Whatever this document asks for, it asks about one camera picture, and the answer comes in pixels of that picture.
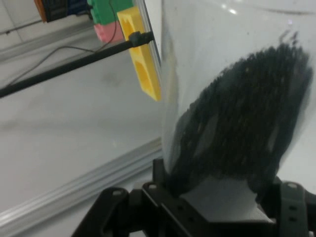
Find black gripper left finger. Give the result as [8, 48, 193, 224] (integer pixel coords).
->
[71, 159, 213, 237]

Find dark crate with orange edge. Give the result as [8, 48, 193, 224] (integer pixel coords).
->
[33, 0, 70, 24]

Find green plastic block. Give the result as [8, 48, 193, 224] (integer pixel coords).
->
[86, 0, 135, 25]

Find pink plastic block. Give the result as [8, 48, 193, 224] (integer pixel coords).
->
[93, 22, 124, 43]

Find black clamp pole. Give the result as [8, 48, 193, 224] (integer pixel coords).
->
[0, 31, 155, 99]

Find aluminium frame rail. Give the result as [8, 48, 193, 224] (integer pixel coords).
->
[137, 0, 162, 69]

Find clear plastic jar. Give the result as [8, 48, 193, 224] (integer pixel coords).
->
[159, 0, 316, 223]

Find yellow plastic block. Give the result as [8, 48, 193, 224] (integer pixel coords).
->
[117, 6, 163, 102]

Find black granules pile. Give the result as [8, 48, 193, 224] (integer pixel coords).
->
[167, 29, 314, 198]

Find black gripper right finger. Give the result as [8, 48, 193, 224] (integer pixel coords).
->
[265, 176, 316, 237]

